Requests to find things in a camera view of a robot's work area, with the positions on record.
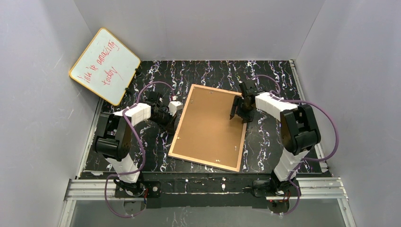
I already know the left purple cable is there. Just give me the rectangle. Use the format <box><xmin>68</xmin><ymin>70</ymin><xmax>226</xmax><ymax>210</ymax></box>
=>
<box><xmin>104</xmin><ymin>81</ymin><xmax>176</xmax><ymax>219</ymax></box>

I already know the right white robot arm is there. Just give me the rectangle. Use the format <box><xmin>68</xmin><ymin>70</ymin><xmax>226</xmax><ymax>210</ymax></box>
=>
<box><xmin>230</xmin><ymin>80</ymin><xmax>321</xmax><ymax>197</ymax></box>

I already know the frame backing board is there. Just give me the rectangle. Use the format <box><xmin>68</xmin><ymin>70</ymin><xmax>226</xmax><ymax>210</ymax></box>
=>
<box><xmin>171</xmin><ymin>87</ymin><xmax>245</xmax><ymax>169</ymax></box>

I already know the aluminium rail base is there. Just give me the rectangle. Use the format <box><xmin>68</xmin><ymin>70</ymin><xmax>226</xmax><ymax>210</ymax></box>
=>
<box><xmin>59</xmin><ymin>60</ymin><xmax>356</xmax><ymax>227</ymax></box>

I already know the whiteboard with red writing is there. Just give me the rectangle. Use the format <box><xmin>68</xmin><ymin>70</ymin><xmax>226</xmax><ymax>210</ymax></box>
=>
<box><xmin>69</xmin><ymin>28</ymin><xmax>141</xmax><ymax>106</ymax></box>

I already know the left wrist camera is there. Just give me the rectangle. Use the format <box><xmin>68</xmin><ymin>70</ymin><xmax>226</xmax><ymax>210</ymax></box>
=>
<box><xmin>168</xmin><ymin>96</ymin><xmax>183</xmax><ymax>116</ymax></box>

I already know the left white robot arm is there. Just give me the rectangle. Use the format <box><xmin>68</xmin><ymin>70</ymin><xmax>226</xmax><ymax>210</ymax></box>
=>
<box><xmin>91</xmin><ymin>92</ymin><xmax>183</xmax><ymax>197</ymax></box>

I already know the wooden picture frame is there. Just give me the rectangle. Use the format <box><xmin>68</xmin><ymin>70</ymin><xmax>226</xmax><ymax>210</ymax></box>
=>
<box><xmin>167</xmin><ymin>83</ymin><xmax>248</xmax><ymax>173</ymax></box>

